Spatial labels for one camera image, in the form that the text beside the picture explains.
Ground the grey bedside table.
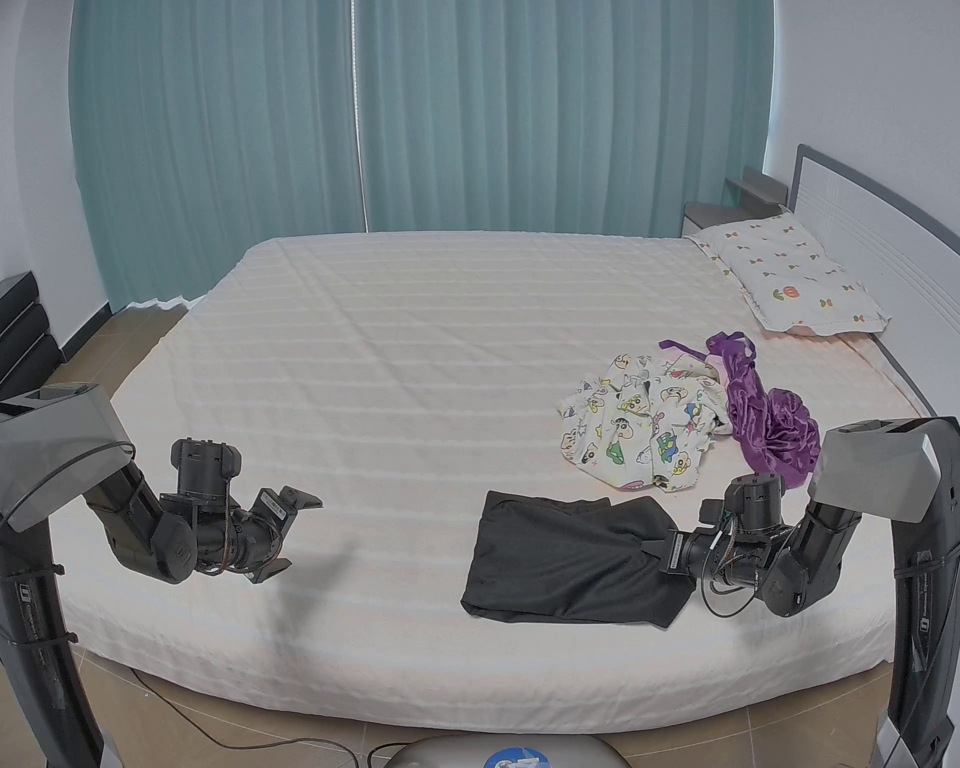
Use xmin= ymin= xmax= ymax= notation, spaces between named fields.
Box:
xmin=681 ymin=165 xmax=789 ymax=242

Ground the black cable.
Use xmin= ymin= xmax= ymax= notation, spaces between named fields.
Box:
xmin=129 ymin=665 xmax=423 ymax=768
xmin=696 ymin=573 xmax=763 ymax=621
xmin=0 ymin=441 xmax=137 ymax=528

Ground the white curtain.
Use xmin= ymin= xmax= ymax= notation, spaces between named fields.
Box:
xmin=122 ymin=294 xmax=209 ymax=312

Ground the white printed pillow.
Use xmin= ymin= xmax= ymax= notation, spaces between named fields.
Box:
xmin=685 ymin=209 xmax=893 ymax=337

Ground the purple satin garment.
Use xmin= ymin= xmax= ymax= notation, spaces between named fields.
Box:
xmin=657 ymin=329 xmax=823 ymax=478

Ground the white printed garment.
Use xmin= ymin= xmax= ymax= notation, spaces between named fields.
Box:
xmin=555 ymin=350 xmax=733 ymax=495

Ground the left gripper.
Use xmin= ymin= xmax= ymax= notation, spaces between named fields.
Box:
xmin=222 ymin=485 xmax=326 ymax=587

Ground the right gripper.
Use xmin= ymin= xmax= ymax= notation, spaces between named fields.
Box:
xmin=659 ymin=526 xmax=759 ymax=591

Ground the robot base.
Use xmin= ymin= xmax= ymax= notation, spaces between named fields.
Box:
xmin=381 ymin=735 xmax=633 ymax=768

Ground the black T-shirt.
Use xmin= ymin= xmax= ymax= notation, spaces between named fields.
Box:
xmin=459 ymin=489 xmax=698 ymax=630

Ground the bed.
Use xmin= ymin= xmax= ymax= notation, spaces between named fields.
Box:
xmin=54 ymin=143 xmax=960 ymax=738

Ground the dark grey chest of drawers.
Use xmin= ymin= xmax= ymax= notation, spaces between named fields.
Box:
xmin=0 ymin=270 xmax=62 ymax=393

